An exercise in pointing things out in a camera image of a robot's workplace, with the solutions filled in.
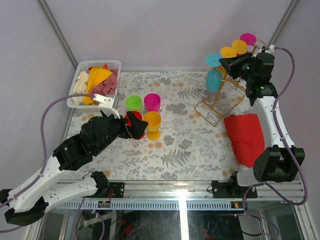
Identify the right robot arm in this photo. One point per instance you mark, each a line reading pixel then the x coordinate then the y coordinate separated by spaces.
pixel 281 160

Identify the green plastic wine glass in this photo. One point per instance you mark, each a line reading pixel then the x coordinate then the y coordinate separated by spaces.
pixel 134 103

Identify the yellow wine glass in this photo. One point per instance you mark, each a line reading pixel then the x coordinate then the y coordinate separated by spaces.
pixel 154 120
pixel 227 52
pixel 240 47

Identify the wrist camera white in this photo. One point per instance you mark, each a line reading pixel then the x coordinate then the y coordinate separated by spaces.
pixel 108 104
pixel 269 49

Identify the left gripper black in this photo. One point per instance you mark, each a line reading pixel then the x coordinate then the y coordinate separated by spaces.
pixel 136 129

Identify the gold wire glass rack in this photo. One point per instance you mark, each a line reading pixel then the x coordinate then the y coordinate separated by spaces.
pixel 211 102

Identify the magenta plastic wine glass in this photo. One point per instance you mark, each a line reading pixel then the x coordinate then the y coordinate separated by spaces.
pixel 152 102

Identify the cream floral cloth in basket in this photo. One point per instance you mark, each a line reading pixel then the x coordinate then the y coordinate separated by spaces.
pixel 80 87

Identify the red folded cloth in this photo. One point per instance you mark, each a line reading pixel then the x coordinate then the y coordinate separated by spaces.
pixel 246 137

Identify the teal plastic wine glass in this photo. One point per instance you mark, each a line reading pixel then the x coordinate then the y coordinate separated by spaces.
pixel 213 78

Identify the white plastic basket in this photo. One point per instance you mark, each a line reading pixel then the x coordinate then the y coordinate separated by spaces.
pixel 87 64

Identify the pink cloth in basket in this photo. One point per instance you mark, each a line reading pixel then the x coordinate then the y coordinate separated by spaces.
pixel 108 86

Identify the slotted grey cable duct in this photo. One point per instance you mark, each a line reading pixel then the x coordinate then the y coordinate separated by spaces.
pixel 172 205

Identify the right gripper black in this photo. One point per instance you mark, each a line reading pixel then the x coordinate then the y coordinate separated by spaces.
pixel 232 64

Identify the yellow cloth in basket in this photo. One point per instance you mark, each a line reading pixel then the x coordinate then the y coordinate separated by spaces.
pixel 96 76

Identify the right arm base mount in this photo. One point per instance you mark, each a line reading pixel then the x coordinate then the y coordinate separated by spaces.
pixel 239 185

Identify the rear magenta wine glass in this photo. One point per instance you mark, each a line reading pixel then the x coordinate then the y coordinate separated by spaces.
pixel 249 38

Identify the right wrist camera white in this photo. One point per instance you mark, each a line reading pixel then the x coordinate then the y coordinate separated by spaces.
pixel 269 49

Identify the red plastic wine glass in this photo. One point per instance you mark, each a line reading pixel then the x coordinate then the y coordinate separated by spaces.
pixel 136 117

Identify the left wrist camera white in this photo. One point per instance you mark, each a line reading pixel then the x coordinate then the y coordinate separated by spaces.
pixel 108 104

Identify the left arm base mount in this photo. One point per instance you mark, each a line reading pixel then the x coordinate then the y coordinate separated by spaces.
pixel 110 188

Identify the aluminium front rail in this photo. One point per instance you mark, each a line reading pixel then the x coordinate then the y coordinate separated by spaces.
pixel 192 190

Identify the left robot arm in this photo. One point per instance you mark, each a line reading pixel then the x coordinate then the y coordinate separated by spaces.
pixel 29 202

